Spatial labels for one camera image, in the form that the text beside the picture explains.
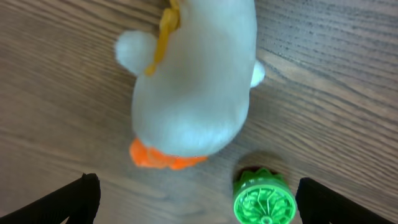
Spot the green round toy wheel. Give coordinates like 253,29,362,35
233,167,297,224

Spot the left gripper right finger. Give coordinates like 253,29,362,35
295,177,393,224

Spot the white plush duck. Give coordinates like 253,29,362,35
114,0,266,170

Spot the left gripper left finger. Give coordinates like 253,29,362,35
1,173,101,224

